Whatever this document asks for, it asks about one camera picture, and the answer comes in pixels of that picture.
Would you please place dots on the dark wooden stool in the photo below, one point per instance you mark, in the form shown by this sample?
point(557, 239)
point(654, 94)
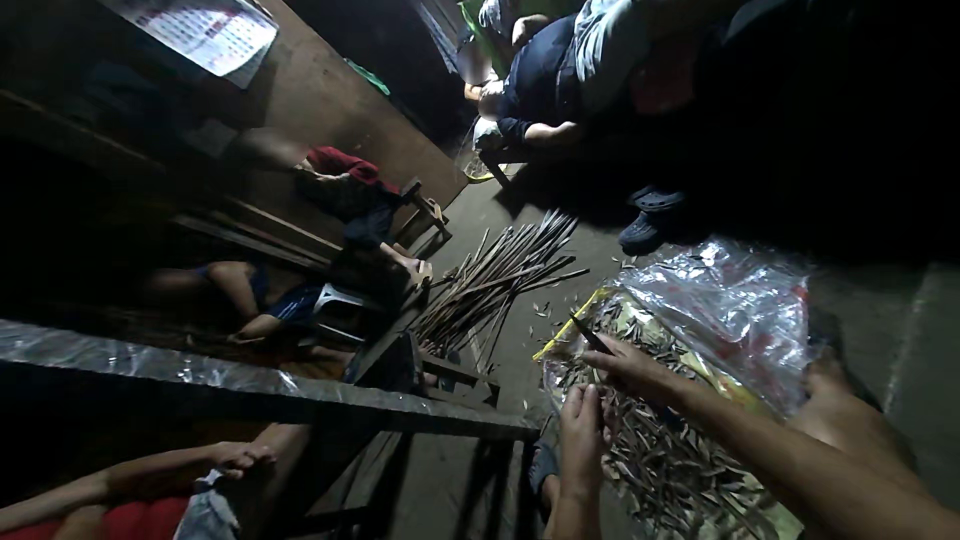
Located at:
point(409, 367)

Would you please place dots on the dark wooden bench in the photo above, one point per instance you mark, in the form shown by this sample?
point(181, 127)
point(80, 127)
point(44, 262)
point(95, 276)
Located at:
point(491, 160)

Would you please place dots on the yellow-edged plastic sack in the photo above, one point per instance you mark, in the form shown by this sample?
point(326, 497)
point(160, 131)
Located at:
point(570, 325)

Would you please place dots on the dark knife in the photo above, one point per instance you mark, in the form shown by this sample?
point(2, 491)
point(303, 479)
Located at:
point(589, 334)

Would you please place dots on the grey clog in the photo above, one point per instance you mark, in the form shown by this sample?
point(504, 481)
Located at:
point(658, 199)
point(640, 231)

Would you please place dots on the person's right hand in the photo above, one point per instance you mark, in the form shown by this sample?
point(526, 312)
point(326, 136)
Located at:
point(645, 371)

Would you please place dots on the person's left hand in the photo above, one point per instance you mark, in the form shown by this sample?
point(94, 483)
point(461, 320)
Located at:
point(581, 431)

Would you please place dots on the pile of dry shavings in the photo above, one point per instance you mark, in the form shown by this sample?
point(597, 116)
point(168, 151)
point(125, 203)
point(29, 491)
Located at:
point(667, 457)

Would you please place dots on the person's left forearm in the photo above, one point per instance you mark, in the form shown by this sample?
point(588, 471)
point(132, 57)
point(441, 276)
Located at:
point(578, 502)

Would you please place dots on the white printed poster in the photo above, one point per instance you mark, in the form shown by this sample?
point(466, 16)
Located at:
point(217, 34)

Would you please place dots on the person's right fingers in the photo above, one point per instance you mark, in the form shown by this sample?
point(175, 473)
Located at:
point(609, 358)

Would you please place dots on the grey cloth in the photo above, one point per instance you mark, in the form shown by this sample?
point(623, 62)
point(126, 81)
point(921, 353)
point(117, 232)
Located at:
point(207, 514)

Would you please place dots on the person's legs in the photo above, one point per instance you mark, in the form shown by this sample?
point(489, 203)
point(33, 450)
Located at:
point(847, 420)

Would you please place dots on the bundle of wooden sticks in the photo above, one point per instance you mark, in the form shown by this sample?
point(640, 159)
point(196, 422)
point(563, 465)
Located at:
point(501, 281)

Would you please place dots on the person's left fingers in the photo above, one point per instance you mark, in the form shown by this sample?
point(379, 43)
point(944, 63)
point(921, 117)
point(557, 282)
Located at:
point(582, 401)

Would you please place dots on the white plastic stool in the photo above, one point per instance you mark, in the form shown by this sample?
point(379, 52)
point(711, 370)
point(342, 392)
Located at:
point(341, 301)

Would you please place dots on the small wooden bench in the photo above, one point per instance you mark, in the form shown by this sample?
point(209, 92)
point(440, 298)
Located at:
point(430, 213)

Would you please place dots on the clear plastic sheet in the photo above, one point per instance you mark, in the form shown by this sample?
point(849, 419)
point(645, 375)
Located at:
point(742, 307)

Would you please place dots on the person's right forearm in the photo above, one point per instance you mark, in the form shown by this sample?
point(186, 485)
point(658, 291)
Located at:
point(802, 465)

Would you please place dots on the plastic-wrapped wooden beam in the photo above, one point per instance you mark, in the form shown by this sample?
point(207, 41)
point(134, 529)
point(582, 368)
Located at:
point(225, 382)

